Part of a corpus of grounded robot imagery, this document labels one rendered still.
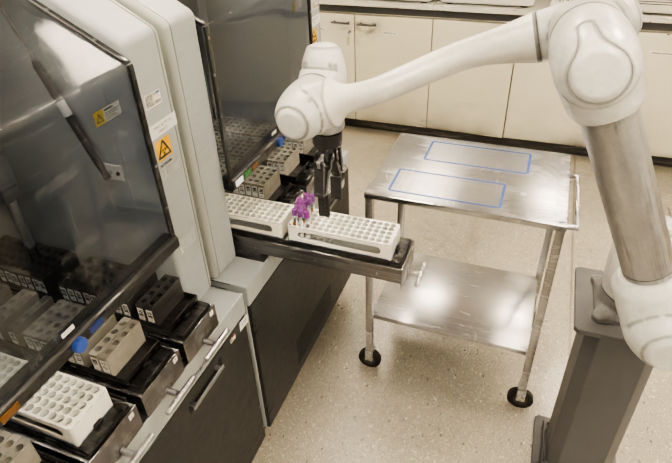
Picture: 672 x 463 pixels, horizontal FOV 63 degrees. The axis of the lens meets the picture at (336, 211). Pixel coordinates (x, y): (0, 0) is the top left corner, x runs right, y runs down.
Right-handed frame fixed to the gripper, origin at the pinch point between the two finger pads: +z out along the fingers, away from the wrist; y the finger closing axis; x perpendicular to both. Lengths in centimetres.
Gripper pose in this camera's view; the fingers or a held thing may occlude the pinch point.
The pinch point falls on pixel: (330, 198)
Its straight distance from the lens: 146.3
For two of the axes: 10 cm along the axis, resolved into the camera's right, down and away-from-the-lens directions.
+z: 0.3, 8.3, 5.5
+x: -9.4, -1.7, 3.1
